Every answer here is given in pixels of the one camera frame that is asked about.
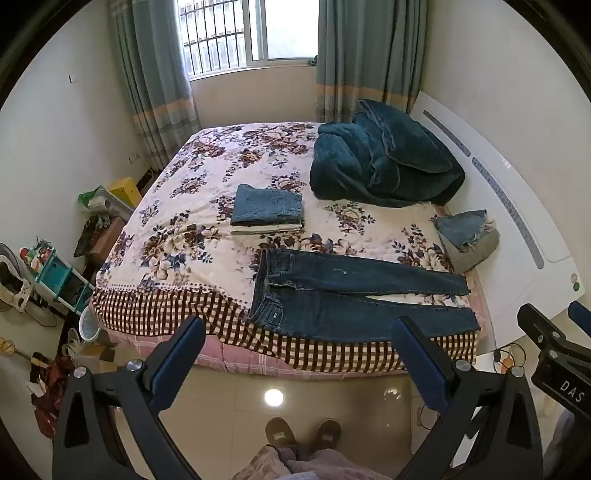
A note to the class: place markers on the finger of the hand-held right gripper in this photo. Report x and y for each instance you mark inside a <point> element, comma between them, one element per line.
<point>538,325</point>
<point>581,314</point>

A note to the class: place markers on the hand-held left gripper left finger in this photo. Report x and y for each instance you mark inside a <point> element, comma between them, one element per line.
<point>178,364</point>

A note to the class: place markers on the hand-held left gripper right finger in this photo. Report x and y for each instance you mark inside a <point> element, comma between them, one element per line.
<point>418,364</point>

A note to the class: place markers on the dark blue jeans pants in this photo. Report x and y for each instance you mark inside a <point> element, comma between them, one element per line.
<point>323,314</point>

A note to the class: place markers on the folded white pants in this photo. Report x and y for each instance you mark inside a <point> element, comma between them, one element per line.
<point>258,230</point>

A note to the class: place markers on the pink quilted mattress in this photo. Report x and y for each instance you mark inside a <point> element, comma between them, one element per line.
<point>231,359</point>

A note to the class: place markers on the white headboard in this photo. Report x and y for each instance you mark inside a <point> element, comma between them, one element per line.
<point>503,277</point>

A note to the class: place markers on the grey pillow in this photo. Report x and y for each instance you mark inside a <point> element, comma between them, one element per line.
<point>475,258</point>

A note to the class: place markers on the white waste basket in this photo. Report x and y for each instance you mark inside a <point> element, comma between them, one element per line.
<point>88,326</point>

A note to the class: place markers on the brown slipper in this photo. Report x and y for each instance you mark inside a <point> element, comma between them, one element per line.
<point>325,436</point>
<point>280,433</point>

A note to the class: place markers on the frayed denim shorts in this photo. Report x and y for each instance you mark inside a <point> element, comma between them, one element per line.
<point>461,228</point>

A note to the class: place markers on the red cloth bag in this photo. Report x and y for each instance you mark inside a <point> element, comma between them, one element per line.
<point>48,401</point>

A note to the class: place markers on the wooden nightstand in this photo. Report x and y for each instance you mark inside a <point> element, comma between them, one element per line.
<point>104,240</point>

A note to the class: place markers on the teal shelf rack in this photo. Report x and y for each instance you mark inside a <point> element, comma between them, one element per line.
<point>57,272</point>

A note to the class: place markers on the person's pink pajama legs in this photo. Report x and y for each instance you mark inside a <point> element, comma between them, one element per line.
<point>295,466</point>

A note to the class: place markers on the grey plastic container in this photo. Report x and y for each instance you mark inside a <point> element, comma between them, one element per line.
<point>117,207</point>

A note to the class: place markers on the yellow box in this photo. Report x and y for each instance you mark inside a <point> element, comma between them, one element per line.
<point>125,191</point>

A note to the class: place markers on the folded light blue jeans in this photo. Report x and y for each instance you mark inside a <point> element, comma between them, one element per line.
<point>265,205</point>

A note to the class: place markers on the baby bouncer seat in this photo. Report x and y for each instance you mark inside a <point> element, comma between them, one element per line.
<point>11,281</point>

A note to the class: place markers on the green plastic bag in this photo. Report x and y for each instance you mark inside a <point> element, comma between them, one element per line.
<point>90,197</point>

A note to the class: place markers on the teal plush blanket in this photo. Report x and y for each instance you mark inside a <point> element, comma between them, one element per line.
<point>369,161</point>

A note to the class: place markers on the floral bed sheet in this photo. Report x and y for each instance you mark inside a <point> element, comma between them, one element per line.
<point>207,152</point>

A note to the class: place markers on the barred window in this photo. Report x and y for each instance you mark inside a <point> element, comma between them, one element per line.
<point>240,32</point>

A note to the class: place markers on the wall outlet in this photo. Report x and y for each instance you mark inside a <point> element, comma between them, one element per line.
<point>134,157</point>

